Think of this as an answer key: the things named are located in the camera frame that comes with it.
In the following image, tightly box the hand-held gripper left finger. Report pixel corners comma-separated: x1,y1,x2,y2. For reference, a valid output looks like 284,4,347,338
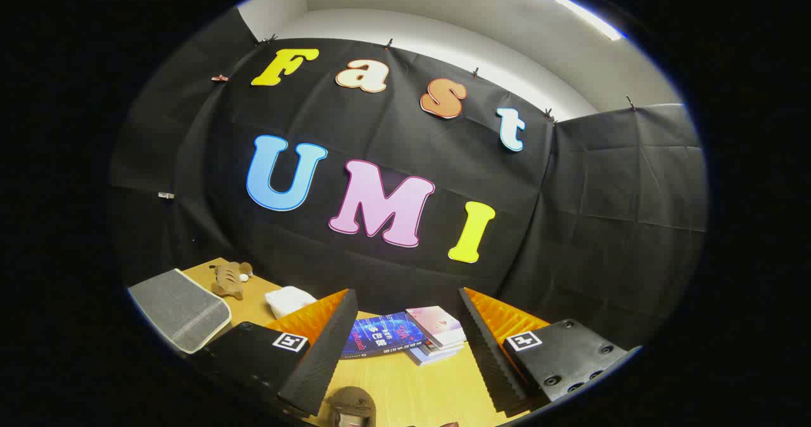
196,288,360,418

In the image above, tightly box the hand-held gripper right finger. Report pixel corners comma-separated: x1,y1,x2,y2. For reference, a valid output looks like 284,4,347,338
457,286,641,418

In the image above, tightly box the grey fabric storage box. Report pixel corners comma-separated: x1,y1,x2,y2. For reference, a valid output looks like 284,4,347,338
127,269,232,355

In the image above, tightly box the pale blue book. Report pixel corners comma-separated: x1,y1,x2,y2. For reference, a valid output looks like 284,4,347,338
405,346,464,366

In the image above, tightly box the pink and white book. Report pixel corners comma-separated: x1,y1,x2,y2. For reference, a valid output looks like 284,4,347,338
405,306,468,350

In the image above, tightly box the brown striped plush toy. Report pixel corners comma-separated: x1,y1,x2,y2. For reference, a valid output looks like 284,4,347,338
209,261,254,301

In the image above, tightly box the black backdrop cloth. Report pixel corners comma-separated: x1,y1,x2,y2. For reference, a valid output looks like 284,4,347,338
108,6,709,352

